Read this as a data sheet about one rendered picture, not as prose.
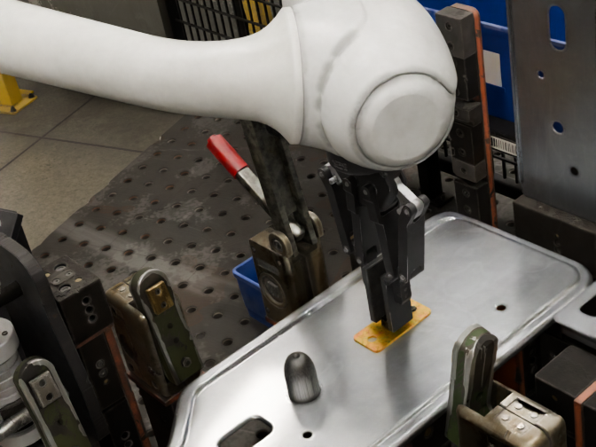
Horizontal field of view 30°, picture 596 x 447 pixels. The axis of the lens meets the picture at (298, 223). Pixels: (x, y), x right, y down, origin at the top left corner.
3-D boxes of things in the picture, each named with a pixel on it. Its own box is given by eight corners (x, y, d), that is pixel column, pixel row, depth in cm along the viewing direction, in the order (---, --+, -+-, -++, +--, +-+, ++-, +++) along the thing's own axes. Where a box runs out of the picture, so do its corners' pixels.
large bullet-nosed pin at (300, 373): (305, 419, 109) (294, 369, 105) (285, 405, 111) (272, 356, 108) (329, 401, 110) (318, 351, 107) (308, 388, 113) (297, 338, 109)
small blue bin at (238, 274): (281, 341, 164) (270, 294, 160) (240, 316, 171) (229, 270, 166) (334, 304, 170) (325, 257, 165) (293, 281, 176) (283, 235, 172)
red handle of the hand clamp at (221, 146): (287, 242, 120) (198, 140, 124) (284, 253, 122) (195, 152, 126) (317, 224, 122) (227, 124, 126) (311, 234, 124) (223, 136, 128)
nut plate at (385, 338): (377, 354, 113) (375, 345, 112) (351, 340, 115) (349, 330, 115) (433, 312, 117) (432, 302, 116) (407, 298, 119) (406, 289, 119)
